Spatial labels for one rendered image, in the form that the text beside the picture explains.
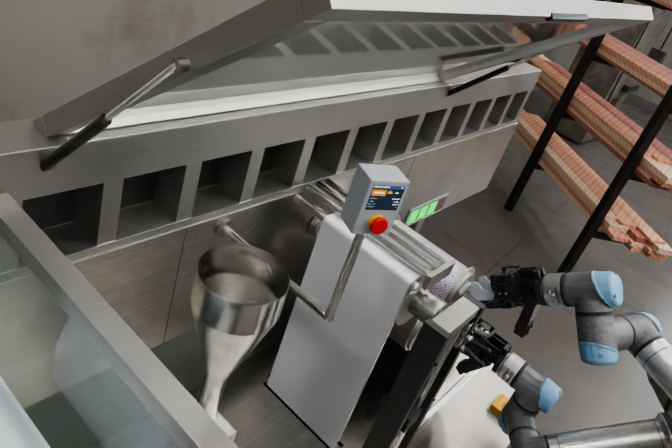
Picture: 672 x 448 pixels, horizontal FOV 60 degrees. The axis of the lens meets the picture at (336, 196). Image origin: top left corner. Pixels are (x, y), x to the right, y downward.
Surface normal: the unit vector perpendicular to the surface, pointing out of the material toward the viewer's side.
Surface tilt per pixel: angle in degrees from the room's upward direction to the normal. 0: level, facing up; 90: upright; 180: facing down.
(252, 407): 0
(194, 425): 0
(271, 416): 0
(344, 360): 90
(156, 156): 90
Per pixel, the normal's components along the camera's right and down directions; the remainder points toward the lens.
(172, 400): 0.29, -0.83
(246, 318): 0.21, 0.55
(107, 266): 0.73, 0.51
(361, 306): -0.63, 0.22
